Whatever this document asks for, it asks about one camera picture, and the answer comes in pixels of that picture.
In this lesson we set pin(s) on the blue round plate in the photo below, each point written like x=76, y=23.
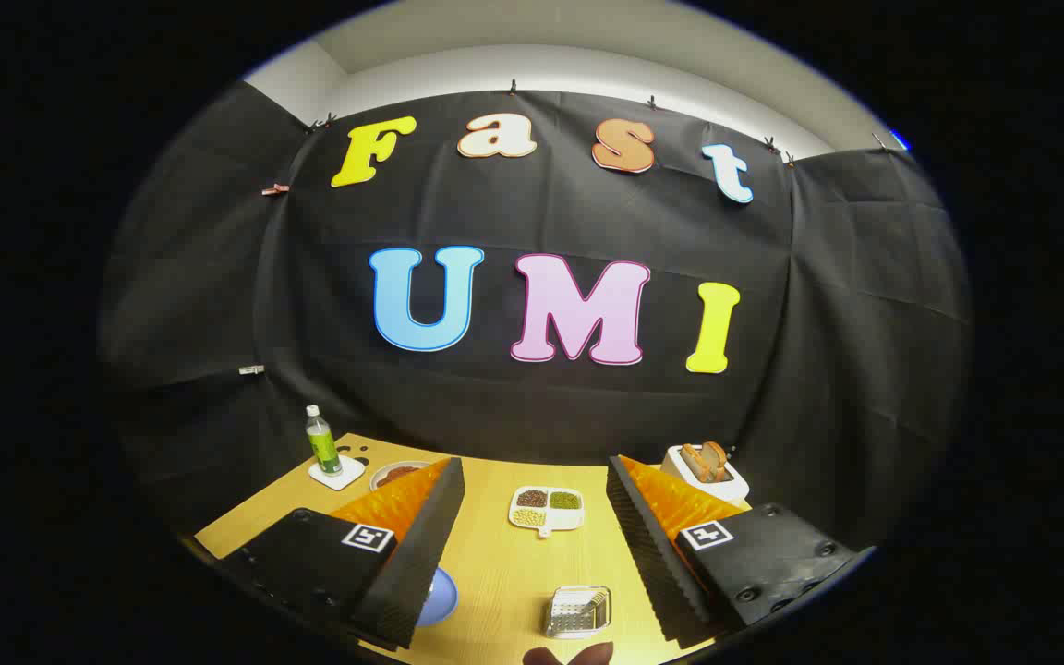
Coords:
x=441, y=598

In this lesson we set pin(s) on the perforated metal tray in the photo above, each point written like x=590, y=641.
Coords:
x=576, y=613

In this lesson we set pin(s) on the white toaster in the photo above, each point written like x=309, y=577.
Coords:
x=680, y=471

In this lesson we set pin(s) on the toasted bread slice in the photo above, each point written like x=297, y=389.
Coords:
x=693, y=462
x=717, y=457

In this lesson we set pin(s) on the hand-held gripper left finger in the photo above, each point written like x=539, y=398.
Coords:
x=421, y=563

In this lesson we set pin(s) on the plate of toy food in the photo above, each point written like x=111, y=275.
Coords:
x=395, y=475

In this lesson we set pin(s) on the white square coaster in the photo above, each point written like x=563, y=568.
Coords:
x=347, y=476

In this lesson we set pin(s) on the green drink bottle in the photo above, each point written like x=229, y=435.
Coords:
x=323, y=448

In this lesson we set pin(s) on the white divided bean tray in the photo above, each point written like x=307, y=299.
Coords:
x=546, y=510

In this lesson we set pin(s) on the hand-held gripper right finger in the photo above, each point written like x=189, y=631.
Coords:
x=647, y=554

